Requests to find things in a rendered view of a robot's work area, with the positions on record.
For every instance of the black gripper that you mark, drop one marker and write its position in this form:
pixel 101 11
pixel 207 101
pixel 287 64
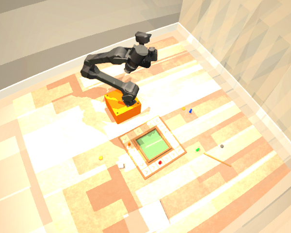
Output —
pixel 143 38

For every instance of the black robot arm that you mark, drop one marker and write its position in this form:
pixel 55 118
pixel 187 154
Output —
pixel 132 57

